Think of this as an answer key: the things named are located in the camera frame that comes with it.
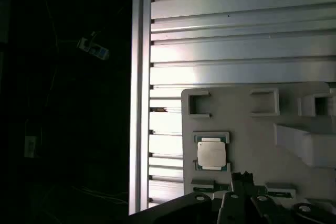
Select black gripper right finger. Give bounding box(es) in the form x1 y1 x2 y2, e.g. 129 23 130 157
244 170 336 224

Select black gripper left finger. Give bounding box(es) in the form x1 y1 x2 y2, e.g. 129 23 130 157
128 173 250 224

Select silver square CPU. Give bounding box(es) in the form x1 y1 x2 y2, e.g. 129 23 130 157
195 136 228 171

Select grey plastic parts rack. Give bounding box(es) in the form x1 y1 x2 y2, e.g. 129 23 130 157
181 81 336 209

